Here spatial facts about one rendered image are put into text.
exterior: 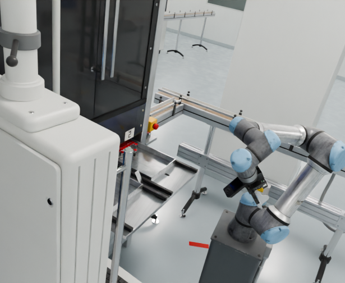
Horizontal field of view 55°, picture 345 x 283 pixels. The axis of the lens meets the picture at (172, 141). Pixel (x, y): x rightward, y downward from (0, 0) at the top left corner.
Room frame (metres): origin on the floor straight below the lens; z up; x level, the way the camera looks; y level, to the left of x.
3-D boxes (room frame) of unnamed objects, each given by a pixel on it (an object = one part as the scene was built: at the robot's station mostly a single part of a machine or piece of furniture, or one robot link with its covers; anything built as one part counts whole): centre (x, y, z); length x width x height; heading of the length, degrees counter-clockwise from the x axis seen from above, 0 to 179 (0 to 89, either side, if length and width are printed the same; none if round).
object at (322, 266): (1.97, -1.34, 0.07); 0.50 x 0.08 x 0.14; 154
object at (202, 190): (2.47, -0.30, 0.07); 0.50 x 0.08 x 0.14; 154
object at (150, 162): (1.64, 0.17, 0.90); 0.34 x 0.26 x 0.04; 64
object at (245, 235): (1.30, -0.43, 0.84); 0.15 x 0.15 x 0.10
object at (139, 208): (1.46, 0.18, 0.87); 0.70 x 0.48 x 0.02; 154
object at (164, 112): (2.23, 0.17, 0.92); 0.69 x 0.16 x 0.16; 154
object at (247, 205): (1.30, -0.44, 0.96); 0.13 x 0.12 x 0.14; 31
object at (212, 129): (2.47, -0.30, 0.46); 0.09 x 0.09 x 0.77; 64
